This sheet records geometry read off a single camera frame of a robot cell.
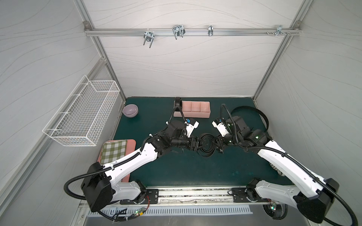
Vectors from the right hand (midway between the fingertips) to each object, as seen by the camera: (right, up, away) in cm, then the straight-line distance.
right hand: (214, 138), depth 74 cm
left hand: (-7, -1, -5) cm, 8 cm away
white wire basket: (-67, +10, -7) cm, 68 cm away
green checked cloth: (-62, -11, +15) cm, 65 cm away
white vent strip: (-45, -37, -4) cm, 58 cm away
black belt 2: (+36, +18, +38) cm, 55 cm away
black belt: (-5, -2, -7) cm, 9 cm away
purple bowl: (-59, +15, +35) cm, 70 cm away
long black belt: (-21, +19, +27) cm, 39 cm away
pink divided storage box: (-8, +17, +40) cm, 44 cm away
